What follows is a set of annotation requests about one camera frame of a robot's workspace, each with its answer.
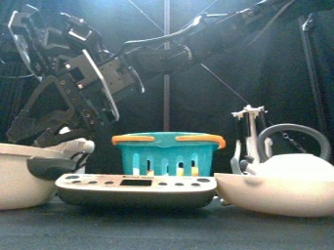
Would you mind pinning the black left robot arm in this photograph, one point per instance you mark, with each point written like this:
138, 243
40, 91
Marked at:
25, 49

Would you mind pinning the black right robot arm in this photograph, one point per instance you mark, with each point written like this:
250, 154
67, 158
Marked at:
226, 31

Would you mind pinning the white ribbed toy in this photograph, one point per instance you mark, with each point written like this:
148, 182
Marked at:
80, 145

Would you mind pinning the white bowl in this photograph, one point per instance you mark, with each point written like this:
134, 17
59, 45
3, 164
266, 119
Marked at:
19, 182
278, 197

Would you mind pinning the grey digital kitchen scale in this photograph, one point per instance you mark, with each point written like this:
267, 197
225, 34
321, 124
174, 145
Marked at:
135, 192

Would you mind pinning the yellow toy piece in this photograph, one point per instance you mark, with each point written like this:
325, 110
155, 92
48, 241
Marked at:
194, 171

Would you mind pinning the white wing corkscrew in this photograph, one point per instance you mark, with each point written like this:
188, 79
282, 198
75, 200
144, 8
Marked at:
251, 130

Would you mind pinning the grey vertical frame pole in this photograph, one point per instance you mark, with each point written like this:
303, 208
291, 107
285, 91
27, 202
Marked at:
166, 107

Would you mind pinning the black frame post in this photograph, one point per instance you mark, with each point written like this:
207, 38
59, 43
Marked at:
314, 74

